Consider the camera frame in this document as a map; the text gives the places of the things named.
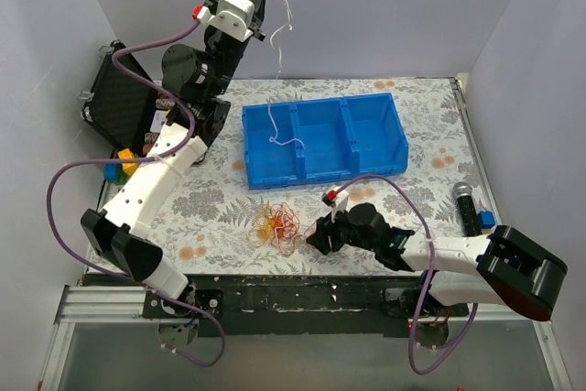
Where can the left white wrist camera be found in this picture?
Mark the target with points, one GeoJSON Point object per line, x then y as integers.
{"type": "Point", "coordinates": [231, 17]}

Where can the green toy brick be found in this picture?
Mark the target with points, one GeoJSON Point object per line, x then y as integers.
{"type": "Point", "coordinates": [121, 179]}

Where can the blue three-compartment plastic bin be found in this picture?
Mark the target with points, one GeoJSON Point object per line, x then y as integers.
{"type": "Point", "coordinates": [323, 140]}

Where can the blue toy brick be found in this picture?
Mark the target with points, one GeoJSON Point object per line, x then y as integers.
{"type": "Point", "coordinates": [112, 172]}

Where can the floral patterned table mat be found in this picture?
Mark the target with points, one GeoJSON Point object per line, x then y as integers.
{"type": "Point", "coordinates": [209, 224]}

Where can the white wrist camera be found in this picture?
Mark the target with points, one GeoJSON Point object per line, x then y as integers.
{"type": "Point", "coordinates": [336, 199]}
{"type": "Point", "coordinates": [231, 17]}

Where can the black microphone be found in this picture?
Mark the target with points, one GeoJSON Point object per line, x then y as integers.
{"type": "Point", "coordinates": [462, 194]}

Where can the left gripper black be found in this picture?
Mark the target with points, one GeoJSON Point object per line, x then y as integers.
{"type": "Point", "coordinates": [255, 25]}

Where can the yellow toy brick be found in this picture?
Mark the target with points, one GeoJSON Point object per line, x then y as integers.
{"type": "Point", "coordinates": [129, 168]}

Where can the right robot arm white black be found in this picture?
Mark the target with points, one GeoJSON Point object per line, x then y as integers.
{"type": "Point", "coordinates": [503, 268]}

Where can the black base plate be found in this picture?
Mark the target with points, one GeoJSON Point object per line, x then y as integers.
{"type": "Point", "coordinates": [295, 305]}

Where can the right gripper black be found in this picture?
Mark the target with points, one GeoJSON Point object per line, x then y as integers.
{"type": "Point", "coordinates": [333, 233]}

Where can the black poker chip case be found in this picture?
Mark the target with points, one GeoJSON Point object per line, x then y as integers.
{"type": "Point", "coordinates": [126, 112]}

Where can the small blue toy block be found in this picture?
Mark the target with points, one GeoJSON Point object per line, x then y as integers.
{"type": "Point", "coordinates": [486, 220]}

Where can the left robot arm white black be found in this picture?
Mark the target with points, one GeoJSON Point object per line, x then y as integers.
{"type": "Point", "coordinates": [197, 78]}

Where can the aluminium rail frame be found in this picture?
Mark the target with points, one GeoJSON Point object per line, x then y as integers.
{"type": "Point", "coordinates": [111, 336]}

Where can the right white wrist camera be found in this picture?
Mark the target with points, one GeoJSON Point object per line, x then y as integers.
{"type": "Point", "coordinates": [336, 199]}

